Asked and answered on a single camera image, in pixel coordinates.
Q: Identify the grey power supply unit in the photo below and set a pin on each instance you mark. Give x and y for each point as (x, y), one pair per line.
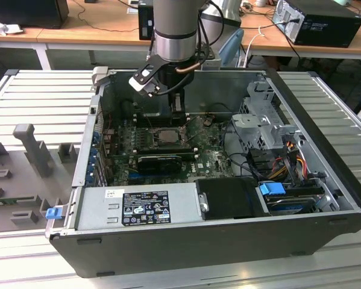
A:
(92, 210)

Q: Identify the blue expansion slot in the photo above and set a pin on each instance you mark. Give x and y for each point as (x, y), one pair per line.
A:
(135, 178)

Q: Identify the black graphics card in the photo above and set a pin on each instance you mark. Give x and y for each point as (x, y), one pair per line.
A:
(159, 164)

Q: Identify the green RAM stick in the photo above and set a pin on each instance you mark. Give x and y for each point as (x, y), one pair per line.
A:
(11, 200)

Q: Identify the silver CPU plate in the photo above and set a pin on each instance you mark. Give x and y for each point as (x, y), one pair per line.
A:
(169, 136)

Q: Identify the blue plastic latch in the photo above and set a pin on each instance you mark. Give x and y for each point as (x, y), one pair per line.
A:
(53, 213)

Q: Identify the green motherboard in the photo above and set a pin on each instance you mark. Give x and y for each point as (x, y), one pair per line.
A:
(210, 162)

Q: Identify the crumpled white paper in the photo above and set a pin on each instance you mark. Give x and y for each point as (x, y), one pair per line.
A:
(5, 27)

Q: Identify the hard disk drive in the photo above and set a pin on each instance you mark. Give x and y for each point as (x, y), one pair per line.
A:
(288, 206)

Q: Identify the silver metal drive cage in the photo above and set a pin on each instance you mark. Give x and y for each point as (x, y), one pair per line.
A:
(252, 123)

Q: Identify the CPU socket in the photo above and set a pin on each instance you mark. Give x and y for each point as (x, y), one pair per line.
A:
(168, 144)

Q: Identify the small black box device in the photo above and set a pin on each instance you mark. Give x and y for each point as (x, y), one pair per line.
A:
(144, 27)

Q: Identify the black desktop computer silver front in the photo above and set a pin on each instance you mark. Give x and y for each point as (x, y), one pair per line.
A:
(328, 27)

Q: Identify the blue disk carrier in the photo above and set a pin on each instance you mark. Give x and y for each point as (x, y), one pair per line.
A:
(272, 189)

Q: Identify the black RAM slot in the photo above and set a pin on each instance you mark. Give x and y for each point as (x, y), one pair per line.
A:
(156, 121)
(165, 145)
(165, 151)
(156, 116)
(165, 148)
(156, 124)

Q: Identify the pale blue teach pendant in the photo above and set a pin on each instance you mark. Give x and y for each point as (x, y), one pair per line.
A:
(233, 45)

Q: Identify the grey plastic case latch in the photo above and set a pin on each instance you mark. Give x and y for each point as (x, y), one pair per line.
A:
(100, 75)

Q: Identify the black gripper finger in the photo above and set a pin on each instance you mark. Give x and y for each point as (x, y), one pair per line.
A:
(183, 105)
(172, 105)

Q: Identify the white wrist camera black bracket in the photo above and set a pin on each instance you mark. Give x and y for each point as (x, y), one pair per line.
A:
(151, 64)
(212, 64)

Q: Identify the large black box device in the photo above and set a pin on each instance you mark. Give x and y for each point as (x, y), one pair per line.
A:
(23, 12)

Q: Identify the black open PC case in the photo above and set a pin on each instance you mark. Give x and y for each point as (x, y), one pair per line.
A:
(168, 250)

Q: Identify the wooden desk white frame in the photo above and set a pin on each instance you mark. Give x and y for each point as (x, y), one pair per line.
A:
(273, 42)
(77, 34)

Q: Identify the white cup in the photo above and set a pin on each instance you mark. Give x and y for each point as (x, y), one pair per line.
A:
(262, 3)

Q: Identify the grey parts rack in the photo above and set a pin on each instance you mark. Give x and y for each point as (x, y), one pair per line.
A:
(32, 186)

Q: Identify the black plastic shroud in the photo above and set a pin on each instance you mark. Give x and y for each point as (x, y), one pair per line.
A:
(228, 198)

